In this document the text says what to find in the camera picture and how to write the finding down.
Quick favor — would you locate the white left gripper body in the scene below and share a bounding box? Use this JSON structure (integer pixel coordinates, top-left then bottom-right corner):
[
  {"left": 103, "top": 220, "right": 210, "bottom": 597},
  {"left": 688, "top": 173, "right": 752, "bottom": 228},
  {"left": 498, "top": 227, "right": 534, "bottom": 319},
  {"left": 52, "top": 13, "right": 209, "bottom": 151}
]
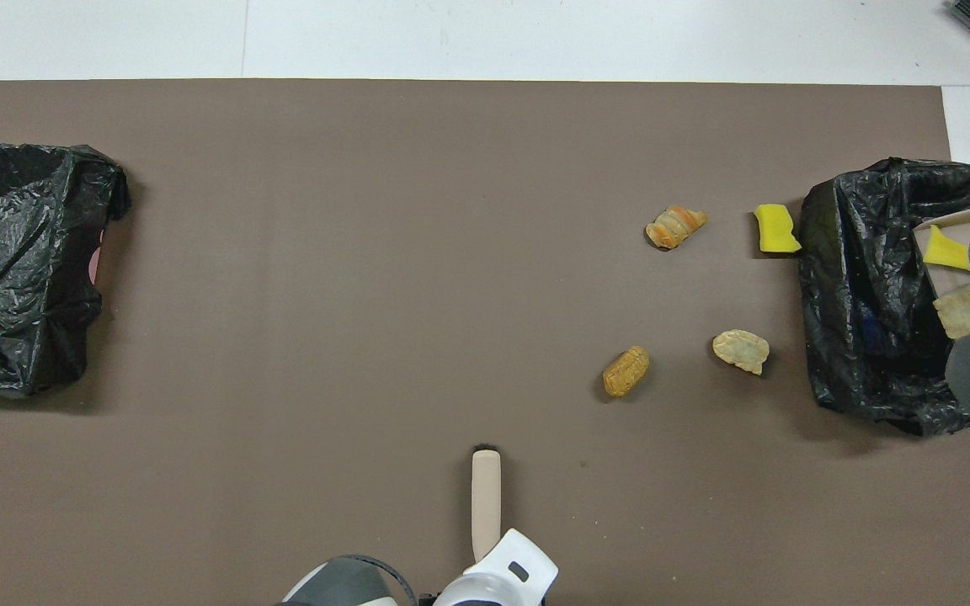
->
[{"left": 433, "top": 528, "right": 559, "bottom": 606}]

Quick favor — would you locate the beige hand brush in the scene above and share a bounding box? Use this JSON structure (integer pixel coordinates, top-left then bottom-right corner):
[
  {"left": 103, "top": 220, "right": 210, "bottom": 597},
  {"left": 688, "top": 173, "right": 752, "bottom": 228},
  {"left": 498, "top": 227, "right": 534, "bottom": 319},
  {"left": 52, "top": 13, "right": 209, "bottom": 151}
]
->
[{"left": 471, "top": 444, "right": 504, "bottom": 563}]

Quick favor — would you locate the pale pastry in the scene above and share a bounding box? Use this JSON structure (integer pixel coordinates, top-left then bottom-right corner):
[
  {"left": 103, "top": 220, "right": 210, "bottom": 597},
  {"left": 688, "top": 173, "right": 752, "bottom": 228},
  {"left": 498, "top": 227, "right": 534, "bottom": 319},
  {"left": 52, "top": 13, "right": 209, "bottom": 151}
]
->
[{"left": 712, "top": 328, "right": 771, "bottom": 375}]

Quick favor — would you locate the striped croissant bread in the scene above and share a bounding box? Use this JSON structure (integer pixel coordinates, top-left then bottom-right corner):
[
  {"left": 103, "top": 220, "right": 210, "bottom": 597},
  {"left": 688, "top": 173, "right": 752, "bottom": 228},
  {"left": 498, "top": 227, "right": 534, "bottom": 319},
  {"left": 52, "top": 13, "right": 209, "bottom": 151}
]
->
[
  {"left": 644, "top": 205, "right": 710, "bottom": 252},
  {"left": 932, "top": 284, "right": 970, "bottom": 340}
]

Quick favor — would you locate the notched yellow sponge piece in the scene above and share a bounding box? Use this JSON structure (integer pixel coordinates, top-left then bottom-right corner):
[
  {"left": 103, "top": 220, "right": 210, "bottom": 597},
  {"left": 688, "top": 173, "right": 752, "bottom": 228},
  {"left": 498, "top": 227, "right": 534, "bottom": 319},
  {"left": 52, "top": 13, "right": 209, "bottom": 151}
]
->
[{"left": 923, "top": 225, "right": 970, "bottom": 273}]

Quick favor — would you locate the beige plastic dustpan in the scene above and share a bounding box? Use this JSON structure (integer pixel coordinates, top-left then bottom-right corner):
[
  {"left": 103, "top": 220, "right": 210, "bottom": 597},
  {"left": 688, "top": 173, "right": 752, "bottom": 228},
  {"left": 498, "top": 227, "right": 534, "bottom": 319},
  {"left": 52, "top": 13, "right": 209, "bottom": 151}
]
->
[{"left": 912, "top": 205, "right": 970, "bottom": 338}]

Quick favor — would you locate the black bag lined bin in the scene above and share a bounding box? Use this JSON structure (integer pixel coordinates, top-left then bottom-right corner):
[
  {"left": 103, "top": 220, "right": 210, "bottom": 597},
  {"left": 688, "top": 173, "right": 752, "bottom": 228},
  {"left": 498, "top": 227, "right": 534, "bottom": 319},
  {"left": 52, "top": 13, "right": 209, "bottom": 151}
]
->
[
  {"left": 798, "top": 157, "right": 970, "bottom": 439},
  {"left": 0, "top": 139, "right": 132, "bottom": 398}
]

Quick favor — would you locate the golden brown bread roll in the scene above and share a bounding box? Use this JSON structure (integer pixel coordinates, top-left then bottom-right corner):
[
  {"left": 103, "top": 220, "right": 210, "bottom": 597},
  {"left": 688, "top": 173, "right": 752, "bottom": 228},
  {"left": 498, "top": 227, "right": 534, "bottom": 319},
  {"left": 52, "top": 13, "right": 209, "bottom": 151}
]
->
[{"left": 602, "top": 345, "right": 652, "bottom": 400}]

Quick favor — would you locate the brown table mat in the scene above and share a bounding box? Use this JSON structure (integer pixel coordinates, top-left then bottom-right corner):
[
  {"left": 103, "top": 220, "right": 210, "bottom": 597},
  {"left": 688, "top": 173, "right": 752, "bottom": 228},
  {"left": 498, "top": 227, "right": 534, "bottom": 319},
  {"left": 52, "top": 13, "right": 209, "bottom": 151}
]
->
[{"left": 0, "top": 80, "right": 970, "bottom": 606}]

